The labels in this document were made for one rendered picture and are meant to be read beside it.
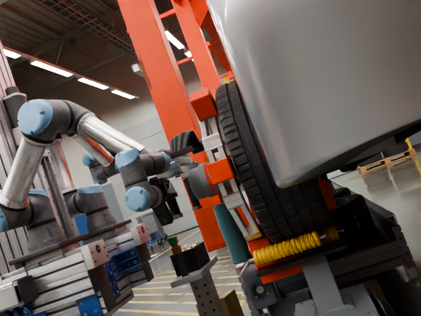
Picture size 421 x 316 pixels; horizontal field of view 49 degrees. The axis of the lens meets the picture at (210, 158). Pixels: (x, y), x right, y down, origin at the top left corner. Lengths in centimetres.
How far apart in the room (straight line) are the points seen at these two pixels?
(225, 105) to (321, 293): 79
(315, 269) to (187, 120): 102
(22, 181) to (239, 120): 79
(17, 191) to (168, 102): 97
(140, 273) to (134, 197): 94
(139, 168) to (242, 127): 37
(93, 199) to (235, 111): 103
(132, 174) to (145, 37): 122
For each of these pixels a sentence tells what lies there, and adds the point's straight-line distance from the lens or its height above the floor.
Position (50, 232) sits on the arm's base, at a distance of 191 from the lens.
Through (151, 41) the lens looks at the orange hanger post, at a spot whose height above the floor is 164.
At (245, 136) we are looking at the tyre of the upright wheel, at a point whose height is 93.
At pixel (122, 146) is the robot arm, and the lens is 159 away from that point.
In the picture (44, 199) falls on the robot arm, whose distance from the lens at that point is 194.
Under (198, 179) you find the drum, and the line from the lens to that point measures 181.
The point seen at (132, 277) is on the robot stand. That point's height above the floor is 55.
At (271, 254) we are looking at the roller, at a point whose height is 51.
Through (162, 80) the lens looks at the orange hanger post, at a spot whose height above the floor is 143.
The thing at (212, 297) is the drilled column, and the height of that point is 28.
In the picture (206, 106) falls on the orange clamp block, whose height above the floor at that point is 109.
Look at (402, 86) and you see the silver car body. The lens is 88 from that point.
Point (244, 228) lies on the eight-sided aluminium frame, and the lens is 170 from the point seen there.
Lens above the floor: 78
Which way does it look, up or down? 4 degrees up
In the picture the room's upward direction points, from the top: 20 degrees counter-clockwise
